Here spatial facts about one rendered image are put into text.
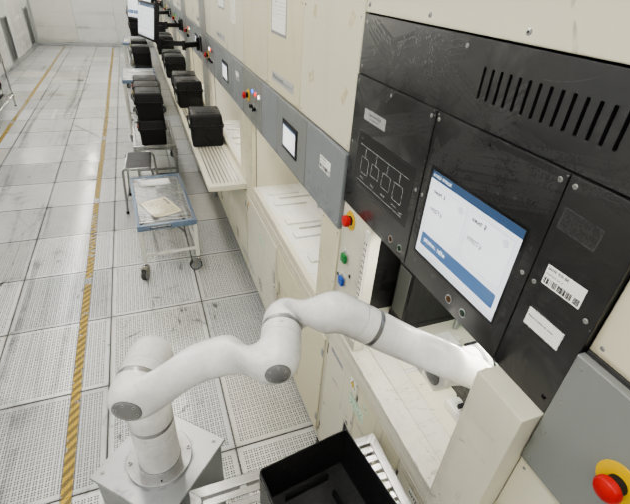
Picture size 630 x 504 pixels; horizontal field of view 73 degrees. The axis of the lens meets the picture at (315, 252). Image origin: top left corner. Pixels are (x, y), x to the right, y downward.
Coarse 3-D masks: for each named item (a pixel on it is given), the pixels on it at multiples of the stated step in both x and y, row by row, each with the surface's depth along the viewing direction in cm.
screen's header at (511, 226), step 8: (432, 176) 95; (440, 176) 92; (448, 184) 90; (456, 192) 88; (464, 192) 86; (472, 200) 84; (480, 208) 82; (488, 208) 80; (496, 216) 79; (504, 216) 77; (504, 224) 77; (512, 224) 75; (512, 232) 76; (520, 232) 74
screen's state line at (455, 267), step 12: (420, 240) 103; (432, 240) 99; (432, 252) 99; (444, 252) 95; (444, 264) 96; (456, 264) 92; (456, 276) 92; (468, 276) 88; (480, 288) 86; (492, 300) 83
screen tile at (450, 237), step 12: (432, 192) 96; (444, 192) 92; (444, 204) 93; (456, 204) 89; (432, 216) 97; (456, 216) 89; (432, 228) 98; (444, 228) 94; (456, 228) 90; (444, 240) 94; (456, 240) 90
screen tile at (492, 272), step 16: (480, 224) 83; (464, 240) 88; (480, 240) 84; (496, 240) 80; (512, 240) 76; (464, 256) 89; (480, 256) 84; (496, 256) 80; (480, 272) 85; (496, 272) 81; (496, 288) 81
